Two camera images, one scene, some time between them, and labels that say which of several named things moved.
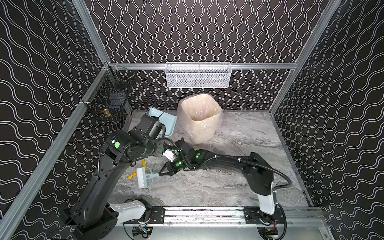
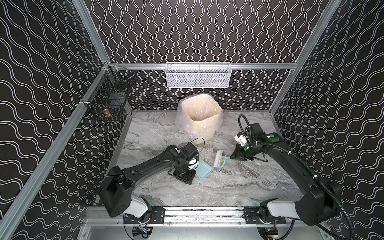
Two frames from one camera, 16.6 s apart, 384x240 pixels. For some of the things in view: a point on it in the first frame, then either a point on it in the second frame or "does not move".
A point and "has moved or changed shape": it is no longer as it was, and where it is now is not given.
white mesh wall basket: x=198 y=74 does not move
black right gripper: x=173 y=167 -> x=237 y=153
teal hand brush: x=144 y=177 has moved or changed shape
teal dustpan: x=168 y=120 -> x=203 y=170
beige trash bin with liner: x=199 y=115 does not move
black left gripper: x=154 y=127 -> x=184 y=175
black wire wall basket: x=108 y=100 does not move
